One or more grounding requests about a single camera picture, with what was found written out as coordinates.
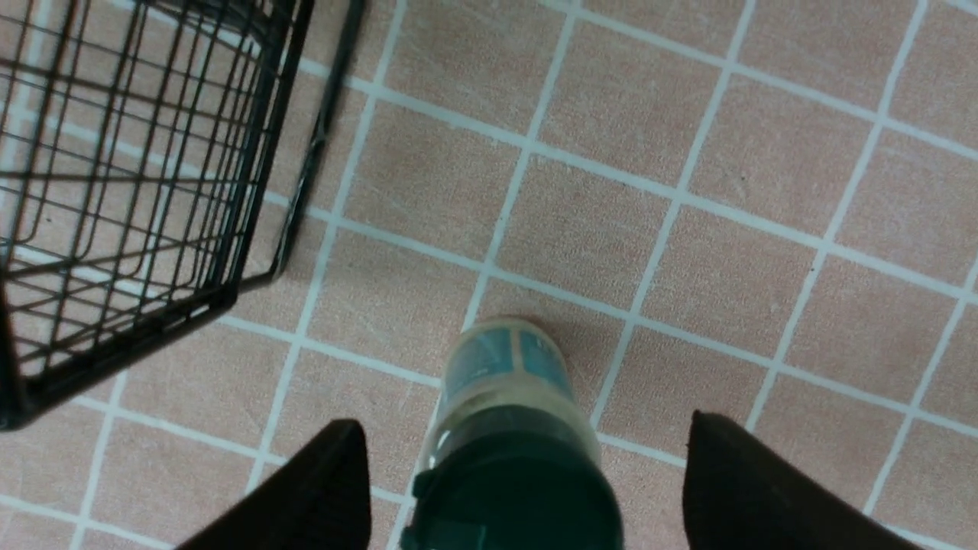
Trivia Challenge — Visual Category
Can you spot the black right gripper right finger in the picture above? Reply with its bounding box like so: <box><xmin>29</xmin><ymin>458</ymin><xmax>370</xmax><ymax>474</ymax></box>
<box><xmin>682</xmin><ymin>411</ymin><xmax>914</xmax><ymax>549</ymax></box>

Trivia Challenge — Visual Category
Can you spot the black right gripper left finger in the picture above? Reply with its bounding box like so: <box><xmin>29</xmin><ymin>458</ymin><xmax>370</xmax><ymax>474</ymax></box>
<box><xmin>180</xmin><ymin>419</ymin><xmax>371</xmax><ymax>549</ymax></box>

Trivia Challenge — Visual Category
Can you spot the green-capped seasoning jar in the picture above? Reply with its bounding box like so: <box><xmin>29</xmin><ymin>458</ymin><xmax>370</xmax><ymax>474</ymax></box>
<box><xmin>399</xmin><ymin>317</ymin><xmax>625</xmax><ymax>549</ymax></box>

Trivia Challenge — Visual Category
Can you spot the black wire shelf rack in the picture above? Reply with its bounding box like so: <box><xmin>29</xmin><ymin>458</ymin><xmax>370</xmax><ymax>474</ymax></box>
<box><xmin>2</xmin><ymin>1</ymin><xmax>368</xmax><ymax>432</ymax></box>

